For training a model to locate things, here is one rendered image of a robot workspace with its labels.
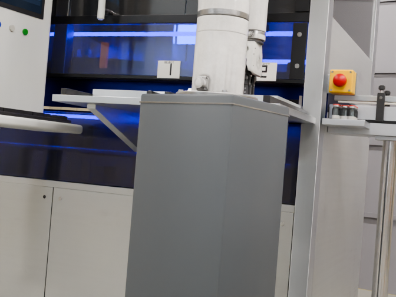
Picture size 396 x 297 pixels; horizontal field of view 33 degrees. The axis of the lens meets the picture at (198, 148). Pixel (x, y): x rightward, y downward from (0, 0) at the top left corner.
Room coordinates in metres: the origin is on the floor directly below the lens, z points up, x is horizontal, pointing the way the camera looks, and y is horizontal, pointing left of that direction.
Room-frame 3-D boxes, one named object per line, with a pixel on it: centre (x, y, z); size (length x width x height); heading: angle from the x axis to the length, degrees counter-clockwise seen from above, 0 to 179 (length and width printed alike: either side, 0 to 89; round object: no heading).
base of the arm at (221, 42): (1.53, -0.03, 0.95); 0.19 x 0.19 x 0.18
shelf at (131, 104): (2.05, 0.03, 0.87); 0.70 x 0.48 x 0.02; 67
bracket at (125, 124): (2.14, 0.26, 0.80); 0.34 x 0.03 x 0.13; 157
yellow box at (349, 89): (2.06, -0.43, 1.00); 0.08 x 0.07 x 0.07; 157
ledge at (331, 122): (2.09, -0.46, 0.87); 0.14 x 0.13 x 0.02; 157
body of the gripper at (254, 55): (2.03, -0.14, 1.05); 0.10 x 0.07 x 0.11; 157
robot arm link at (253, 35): (2.03, -0.14, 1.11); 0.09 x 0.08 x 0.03; 157
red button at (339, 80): (2.02, -0.41, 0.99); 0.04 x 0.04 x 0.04; 67
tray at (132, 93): (2.18, 0.16, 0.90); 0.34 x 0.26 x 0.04; 157
